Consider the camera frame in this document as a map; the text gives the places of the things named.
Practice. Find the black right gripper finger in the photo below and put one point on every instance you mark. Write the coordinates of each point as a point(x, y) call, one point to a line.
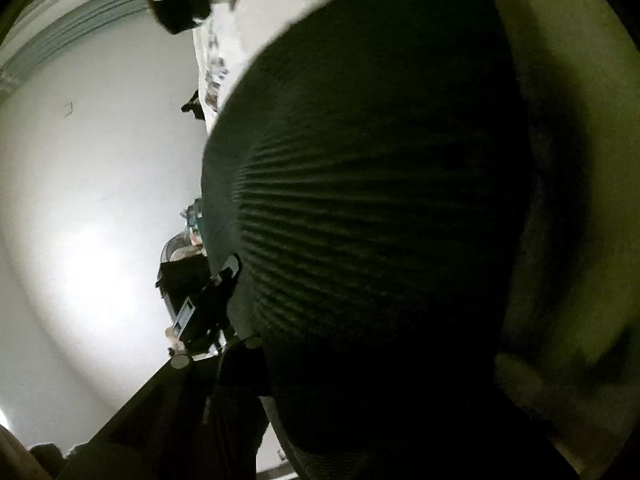
point(205, 421)

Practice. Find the black striped garment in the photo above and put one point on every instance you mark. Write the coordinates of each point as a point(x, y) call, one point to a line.
point(408, 186)

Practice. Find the white floral bed blanket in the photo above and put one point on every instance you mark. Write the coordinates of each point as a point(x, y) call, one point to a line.
point(230, 39)

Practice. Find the grey striped left curtain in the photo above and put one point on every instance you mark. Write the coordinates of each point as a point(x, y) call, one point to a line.
point(63, 33)

